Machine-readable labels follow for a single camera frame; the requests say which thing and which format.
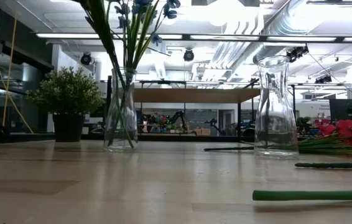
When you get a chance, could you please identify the wooden shelf with black frame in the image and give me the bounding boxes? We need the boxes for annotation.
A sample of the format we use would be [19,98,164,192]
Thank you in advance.
[106,75,297,147]

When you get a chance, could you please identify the yellow hanging cable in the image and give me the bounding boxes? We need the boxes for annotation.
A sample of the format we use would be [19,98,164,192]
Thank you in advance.
[0,0,34,134]
[1,12,19,130]

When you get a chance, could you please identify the green potted plant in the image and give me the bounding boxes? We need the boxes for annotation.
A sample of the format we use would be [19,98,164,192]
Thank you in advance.
[25,66,105,143]

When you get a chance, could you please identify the black ceiling camera cluster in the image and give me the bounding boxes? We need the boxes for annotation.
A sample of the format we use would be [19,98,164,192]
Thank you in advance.
[286,45,310,63]

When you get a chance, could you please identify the large red flower bunch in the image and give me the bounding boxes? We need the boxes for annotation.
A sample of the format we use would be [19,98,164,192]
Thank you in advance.
[203,119,352,158]

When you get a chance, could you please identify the clear glass vase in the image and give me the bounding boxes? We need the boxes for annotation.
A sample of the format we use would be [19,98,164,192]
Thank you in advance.
[103,67,139,153]
[253,55,300,159]

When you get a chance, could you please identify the black computer monitor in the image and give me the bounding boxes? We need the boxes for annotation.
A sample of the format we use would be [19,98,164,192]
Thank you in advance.
[329,98,352,123]

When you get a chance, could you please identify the silver ventilation duct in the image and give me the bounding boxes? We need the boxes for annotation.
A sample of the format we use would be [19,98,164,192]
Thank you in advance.
[252,0,317,65]

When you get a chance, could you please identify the long ceiling light strip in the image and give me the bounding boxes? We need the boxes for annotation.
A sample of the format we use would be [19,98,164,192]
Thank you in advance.
[35,32,352,43]

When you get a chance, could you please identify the blue artificial flower bunch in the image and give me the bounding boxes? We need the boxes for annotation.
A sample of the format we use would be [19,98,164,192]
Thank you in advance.
[113,0,182,147]

